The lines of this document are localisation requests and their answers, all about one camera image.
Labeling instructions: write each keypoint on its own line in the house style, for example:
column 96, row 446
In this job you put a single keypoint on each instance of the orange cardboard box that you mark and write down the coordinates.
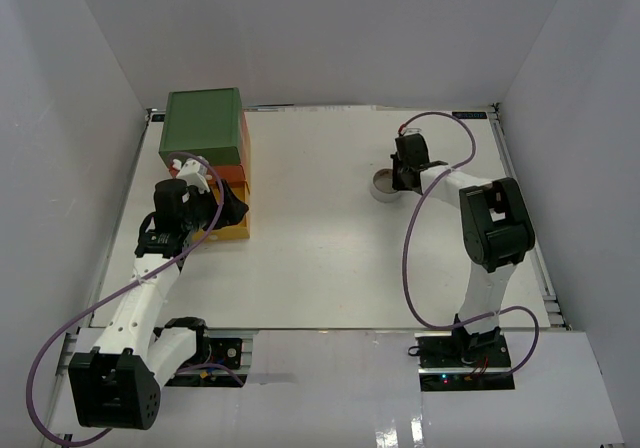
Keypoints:
column 241, row 171

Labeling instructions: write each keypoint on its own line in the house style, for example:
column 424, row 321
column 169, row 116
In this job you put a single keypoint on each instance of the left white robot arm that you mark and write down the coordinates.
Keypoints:
column 118, row 383

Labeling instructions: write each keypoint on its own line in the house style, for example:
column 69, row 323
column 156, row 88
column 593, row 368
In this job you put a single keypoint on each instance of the blue corner label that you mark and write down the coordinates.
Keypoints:
column 470, row 115

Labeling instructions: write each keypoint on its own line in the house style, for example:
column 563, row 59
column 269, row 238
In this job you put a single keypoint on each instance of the green drawer box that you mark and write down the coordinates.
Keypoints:
column 205, row 123

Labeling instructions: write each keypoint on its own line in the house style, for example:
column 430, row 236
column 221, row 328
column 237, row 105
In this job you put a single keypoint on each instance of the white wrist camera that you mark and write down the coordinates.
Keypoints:
column 405, row 130
column 193, row 172

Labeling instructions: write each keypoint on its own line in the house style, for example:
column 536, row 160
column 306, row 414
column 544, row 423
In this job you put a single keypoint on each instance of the yellow cardboard box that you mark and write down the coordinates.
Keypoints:
column 233, row 223

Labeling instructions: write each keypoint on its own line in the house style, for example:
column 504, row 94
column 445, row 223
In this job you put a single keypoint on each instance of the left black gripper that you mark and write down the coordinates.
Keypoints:
column 233, row 210

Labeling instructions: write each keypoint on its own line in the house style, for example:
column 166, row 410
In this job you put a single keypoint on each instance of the large white tape roll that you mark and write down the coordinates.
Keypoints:
column 381, row 186

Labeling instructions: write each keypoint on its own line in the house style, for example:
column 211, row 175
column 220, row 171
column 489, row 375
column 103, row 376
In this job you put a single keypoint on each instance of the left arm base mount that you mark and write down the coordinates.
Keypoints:
column 233, row 353

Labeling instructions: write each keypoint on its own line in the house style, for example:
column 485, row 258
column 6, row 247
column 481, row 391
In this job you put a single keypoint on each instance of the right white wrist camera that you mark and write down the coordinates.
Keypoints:
column 405, row 130

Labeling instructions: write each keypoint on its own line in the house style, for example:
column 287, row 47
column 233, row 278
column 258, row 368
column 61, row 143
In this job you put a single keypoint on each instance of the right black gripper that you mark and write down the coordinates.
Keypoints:
column 396, row 182

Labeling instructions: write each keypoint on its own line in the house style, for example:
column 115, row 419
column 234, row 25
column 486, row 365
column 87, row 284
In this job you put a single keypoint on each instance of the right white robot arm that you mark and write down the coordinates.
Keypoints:
column 497, row 233

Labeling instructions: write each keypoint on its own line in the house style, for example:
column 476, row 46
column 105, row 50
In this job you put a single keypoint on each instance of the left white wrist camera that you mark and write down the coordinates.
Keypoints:
column 193, row 172

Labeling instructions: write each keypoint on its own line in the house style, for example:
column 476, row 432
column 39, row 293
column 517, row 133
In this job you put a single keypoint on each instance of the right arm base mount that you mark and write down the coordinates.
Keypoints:
column 443, row 367

